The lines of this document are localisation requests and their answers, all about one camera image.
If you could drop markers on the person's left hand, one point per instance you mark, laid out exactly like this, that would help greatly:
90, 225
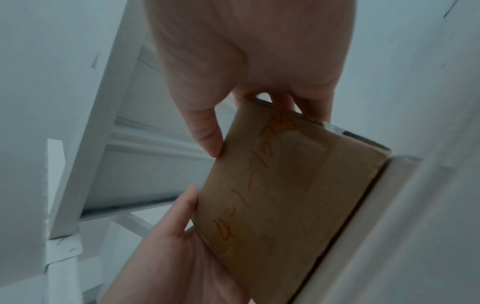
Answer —
168, 267

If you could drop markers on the person's right hand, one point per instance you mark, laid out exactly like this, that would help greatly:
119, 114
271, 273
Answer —
247, 47

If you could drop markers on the brown cardboard box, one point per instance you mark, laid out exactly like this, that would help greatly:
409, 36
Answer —
292, 202

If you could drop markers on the white board panel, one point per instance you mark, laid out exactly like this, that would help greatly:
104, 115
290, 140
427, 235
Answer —
378, 225

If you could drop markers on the white wooden shelf frame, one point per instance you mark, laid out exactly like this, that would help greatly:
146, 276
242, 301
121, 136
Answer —
97, 124

